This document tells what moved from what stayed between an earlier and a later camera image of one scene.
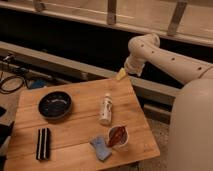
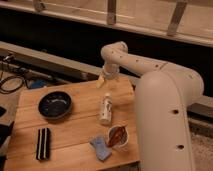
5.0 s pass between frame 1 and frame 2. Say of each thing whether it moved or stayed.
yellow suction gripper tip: moved
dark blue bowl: stayed
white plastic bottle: stayed
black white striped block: stayed
